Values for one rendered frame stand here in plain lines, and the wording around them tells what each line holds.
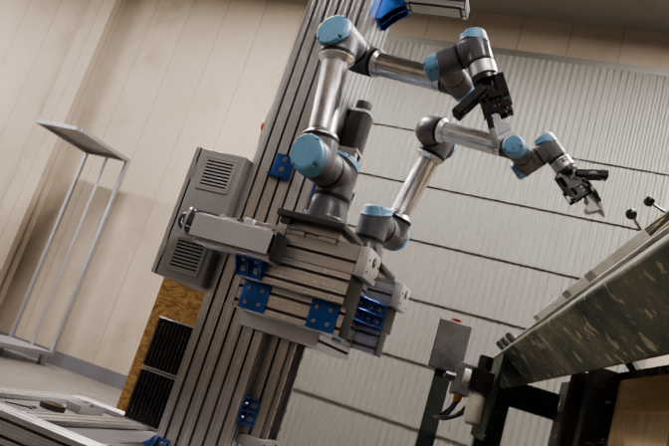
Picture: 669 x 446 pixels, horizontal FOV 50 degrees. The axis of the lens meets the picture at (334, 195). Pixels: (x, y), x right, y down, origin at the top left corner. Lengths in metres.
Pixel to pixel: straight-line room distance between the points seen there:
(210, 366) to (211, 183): 0.62
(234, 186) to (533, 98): 3.86
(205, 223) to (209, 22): 5.21
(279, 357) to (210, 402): 0.26
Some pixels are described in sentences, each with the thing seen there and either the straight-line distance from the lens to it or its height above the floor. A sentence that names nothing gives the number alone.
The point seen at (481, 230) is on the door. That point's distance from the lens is 5.61.
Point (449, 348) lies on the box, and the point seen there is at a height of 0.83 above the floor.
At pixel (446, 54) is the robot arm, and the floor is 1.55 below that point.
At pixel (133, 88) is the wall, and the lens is 7.31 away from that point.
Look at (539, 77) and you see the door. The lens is 6.07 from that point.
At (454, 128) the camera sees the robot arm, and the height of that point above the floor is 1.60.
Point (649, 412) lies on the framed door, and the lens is 1.58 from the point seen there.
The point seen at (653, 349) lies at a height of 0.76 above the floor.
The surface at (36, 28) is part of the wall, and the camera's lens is 8.42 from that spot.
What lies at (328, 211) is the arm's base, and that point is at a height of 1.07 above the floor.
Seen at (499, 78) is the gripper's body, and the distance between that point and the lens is 2.04.
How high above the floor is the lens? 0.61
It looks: 14 degrees up
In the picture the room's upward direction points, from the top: 18 degrees clockwise
